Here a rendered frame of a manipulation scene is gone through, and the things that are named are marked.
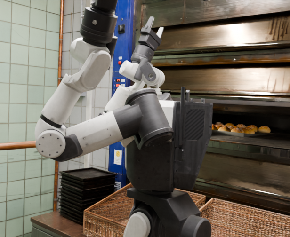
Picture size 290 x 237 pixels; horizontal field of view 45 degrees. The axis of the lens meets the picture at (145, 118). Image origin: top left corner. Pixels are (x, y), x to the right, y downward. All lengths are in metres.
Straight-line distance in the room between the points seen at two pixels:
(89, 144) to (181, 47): 1.38
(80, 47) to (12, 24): 1.98
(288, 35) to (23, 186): 2.23
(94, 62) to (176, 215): 0.55
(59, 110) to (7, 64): 1.93
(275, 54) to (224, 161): 0.66
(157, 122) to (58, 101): 0.28
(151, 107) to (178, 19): 1.42
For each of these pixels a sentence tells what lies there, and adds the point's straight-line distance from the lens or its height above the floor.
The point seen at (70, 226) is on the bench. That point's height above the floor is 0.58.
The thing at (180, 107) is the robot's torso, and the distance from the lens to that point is 1.12.
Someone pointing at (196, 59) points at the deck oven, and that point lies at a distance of 2.19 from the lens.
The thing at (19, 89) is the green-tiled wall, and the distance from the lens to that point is 2.91.
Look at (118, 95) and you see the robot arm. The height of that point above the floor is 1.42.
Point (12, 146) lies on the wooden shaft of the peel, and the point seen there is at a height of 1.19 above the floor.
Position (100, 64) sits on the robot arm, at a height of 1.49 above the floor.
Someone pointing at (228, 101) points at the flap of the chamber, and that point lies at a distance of 1.89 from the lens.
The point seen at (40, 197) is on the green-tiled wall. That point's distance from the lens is 3.15.
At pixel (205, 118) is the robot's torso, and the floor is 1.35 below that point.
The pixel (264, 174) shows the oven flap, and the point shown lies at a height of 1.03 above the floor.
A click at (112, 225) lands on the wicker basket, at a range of 2.00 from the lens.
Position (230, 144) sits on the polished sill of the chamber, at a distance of 2.05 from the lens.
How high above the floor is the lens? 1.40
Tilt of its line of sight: 3 degrees down
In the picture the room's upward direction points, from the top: 3 degrees clockwise
